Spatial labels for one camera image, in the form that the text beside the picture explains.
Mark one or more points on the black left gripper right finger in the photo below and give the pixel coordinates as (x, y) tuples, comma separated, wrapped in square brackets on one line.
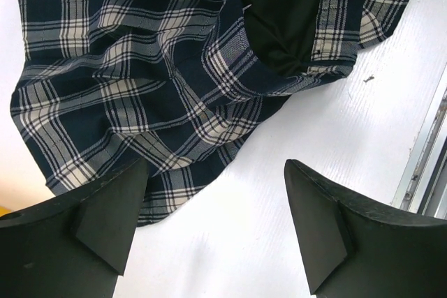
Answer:
[(354, 246)]

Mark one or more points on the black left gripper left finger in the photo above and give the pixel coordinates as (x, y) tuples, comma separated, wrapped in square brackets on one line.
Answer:
[(76, 244)]

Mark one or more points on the navy white plaid skirt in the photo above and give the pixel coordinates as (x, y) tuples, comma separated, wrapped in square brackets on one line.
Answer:
[(181, 83)]

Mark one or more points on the yellow plastic bin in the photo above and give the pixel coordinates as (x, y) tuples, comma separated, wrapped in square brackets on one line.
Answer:
[(4, 211)]

